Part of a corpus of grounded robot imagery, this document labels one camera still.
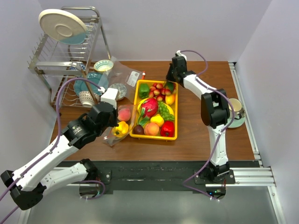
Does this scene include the pink peach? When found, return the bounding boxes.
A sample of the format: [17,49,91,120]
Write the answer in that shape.
[117,107,131,122]

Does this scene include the yellow bell pepper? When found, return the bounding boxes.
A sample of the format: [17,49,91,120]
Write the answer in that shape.
[113,121,129,138]

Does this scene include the orange zip top bag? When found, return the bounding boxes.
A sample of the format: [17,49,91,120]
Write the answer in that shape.
[102,105,137,147]

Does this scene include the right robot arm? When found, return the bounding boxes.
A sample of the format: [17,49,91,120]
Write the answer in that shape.
[166,52,230,183]

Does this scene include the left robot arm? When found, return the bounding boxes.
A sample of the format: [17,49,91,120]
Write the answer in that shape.
[0,102,118,210]

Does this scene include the clear bag with label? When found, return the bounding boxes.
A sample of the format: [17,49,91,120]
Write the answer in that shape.
[101,56,142,95]

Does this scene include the dark purple plum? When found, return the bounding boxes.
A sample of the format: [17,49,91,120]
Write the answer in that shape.
[133,125,144,135]

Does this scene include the floral grey bowl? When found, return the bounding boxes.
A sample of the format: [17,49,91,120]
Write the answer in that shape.
[109,83,127,101]

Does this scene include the green bell pepper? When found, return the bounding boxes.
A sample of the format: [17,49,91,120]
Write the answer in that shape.
[138,83,150,99]

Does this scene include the red dragon fruit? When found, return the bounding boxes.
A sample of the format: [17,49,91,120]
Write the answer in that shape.
[140,98,158,118]

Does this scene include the orange peach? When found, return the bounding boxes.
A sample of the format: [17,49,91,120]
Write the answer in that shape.
[144,122,160,136]

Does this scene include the green grapes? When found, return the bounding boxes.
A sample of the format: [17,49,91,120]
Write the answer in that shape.
[158,102,175,122]

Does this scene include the teal scalloped plate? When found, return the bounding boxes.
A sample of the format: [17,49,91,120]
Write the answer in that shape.
[73,72,108,96]

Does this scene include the yellow plastic tray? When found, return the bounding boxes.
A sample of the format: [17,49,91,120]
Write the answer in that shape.
[129,79,178,141]

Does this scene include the small yellow fruit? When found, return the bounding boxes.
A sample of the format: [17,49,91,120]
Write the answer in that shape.
[150,114,164,127]

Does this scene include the teal striped small bowl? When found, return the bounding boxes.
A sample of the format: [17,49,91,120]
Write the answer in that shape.
[93,60,114,73]

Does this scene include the red bell pepper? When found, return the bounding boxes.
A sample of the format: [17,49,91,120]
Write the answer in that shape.
[160,121,175,137]

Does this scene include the blue patterned bowl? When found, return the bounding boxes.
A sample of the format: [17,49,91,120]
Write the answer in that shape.
[69,62,87,71]

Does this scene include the cream mug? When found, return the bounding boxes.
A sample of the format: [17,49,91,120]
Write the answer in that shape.
[228,98,245,120]

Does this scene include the metal dish rack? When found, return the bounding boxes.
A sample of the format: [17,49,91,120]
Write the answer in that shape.
[28,6,111,108]

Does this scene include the green saucer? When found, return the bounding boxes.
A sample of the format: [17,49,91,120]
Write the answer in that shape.
[228,113,246,128]

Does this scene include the beige and teal plate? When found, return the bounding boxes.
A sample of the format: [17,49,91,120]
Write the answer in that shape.
[38,9,87,45]

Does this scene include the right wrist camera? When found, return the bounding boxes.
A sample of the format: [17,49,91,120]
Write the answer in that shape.
[175,50,187,60]

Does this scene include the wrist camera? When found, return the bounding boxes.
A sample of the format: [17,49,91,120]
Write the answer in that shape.
[175,50,187,60]
[100,88,119,109]

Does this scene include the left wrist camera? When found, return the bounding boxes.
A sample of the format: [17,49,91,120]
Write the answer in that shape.
[100,88,119,109]

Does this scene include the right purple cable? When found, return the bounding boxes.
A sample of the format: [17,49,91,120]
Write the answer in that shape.
[179,49,235,199]

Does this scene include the purple cable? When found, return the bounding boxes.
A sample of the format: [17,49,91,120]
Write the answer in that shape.
[0,78,106,222]
[179,49,235,199]

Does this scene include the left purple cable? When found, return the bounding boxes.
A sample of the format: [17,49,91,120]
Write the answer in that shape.
[0,78,106,222]

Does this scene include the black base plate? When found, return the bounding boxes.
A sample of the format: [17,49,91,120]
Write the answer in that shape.
[86,161,259,194]

